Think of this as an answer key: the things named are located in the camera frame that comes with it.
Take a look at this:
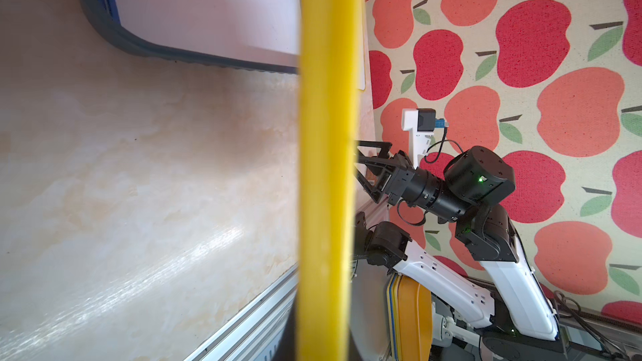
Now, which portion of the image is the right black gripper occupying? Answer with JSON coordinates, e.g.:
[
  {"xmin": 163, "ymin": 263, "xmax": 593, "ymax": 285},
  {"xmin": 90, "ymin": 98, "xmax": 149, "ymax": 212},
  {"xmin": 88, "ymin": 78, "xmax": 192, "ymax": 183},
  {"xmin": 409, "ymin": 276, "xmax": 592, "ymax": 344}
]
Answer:
[{"xmin": 356, "ymin": 140, "xmax": 471, "ymax": 222}]

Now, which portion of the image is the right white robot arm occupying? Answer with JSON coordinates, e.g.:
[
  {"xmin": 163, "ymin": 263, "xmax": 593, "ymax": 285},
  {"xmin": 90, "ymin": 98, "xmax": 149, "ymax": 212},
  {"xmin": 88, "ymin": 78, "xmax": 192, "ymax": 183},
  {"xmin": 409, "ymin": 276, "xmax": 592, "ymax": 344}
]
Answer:
[{"xmin": 354, "ymin": 140, "xmax": 558, "ymax": 342}]

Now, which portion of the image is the dark teal storage box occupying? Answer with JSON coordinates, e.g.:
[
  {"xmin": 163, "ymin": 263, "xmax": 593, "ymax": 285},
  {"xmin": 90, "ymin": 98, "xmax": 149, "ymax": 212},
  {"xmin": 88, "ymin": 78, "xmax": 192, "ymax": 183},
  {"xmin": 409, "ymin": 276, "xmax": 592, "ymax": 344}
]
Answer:
[{"xmin": 79, "ymin": 0, "xmax": 299, "ymax": 75}]

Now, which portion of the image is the orange crate below table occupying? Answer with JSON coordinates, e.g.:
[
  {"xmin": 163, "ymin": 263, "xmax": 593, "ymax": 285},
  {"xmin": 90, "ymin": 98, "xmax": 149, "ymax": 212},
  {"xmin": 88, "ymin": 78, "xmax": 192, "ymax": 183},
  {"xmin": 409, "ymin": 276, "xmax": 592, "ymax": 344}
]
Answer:
[{"xmin": 386, "ymin": 274, "xmax": 433, "ymax": 360}]

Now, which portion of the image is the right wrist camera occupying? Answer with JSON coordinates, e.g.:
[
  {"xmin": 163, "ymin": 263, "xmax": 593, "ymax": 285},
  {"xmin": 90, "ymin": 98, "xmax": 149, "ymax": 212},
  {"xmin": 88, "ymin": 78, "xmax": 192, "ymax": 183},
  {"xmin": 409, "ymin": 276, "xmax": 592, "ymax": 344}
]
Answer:
[{"xmin": 402, "ymin": 109, "xmax": 448, "ymax": 168}]

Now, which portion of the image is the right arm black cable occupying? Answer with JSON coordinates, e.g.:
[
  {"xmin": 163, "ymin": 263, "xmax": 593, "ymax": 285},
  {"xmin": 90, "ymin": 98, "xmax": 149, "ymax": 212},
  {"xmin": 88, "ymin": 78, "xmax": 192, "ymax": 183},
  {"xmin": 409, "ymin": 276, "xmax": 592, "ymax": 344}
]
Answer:
[{"xmin": 424, "ymin": 126, "xmax": 466, "ymax": 165}]

